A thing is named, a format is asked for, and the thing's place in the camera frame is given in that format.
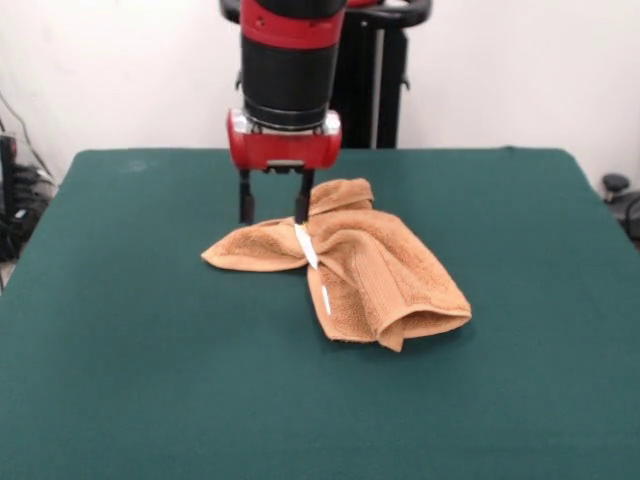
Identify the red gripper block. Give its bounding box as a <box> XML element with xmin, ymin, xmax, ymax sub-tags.
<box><xmin>226</xmin><ymin>108</ymin><xmax>344</xmax><ymax>225</ymax></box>

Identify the tan terry towel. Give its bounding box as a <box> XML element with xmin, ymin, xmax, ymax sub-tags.
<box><xmin>200</xmin><ymin>177</ymin><xmax>473</xmax><ymax>353</ymax></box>

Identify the dark green table cloth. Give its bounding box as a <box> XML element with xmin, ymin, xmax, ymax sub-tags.
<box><xmin>0</xmin><ymin>146</ymin><xmax>640</xmax><ymax>480</ymax></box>

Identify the black electronics box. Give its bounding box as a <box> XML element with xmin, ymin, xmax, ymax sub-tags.
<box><xmin>0</xmin><ymin>133</ymin><xmax>21</xmax><ymax>221</ymax></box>

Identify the black office chair base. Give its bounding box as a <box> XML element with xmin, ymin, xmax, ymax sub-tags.
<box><xmin>601</xmin><ymin>172</ymin><xmax>640</xmax><ymax>251</ymax></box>

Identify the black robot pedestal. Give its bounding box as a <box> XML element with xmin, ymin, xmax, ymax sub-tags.
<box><xmin>218</xmin><ymin>0</ymin><xmax>432</xmax><ymax>150</ymax></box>

